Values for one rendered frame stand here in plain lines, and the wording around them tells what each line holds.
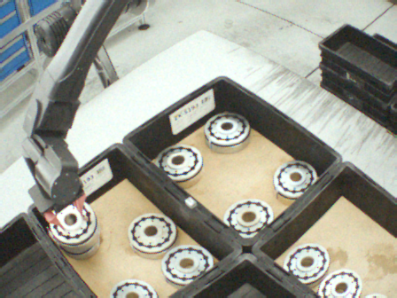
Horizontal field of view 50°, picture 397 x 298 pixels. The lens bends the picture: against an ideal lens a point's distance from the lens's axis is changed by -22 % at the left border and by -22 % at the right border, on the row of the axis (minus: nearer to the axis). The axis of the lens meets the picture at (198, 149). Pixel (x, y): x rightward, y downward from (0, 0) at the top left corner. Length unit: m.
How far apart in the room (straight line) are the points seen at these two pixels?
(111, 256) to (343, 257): 0.50
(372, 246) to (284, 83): 0.75
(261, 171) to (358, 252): 0.34
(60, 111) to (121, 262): 0.44
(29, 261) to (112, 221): 0.26
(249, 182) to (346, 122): 0.45
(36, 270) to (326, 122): 0.93
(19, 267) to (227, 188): 0.55
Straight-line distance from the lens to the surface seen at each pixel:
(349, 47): 2.20
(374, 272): 1.00
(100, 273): 1.04
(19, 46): 2.81
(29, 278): 1.10
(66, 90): 0.69
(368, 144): 1.41
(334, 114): 1.48
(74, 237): 0.87
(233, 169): 1.15
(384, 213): 1.03
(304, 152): 1.13
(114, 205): 1.14
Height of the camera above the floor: 1.69
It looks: 45 degrees down
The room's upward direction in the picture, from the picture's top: 10 degrees counter-clockwise
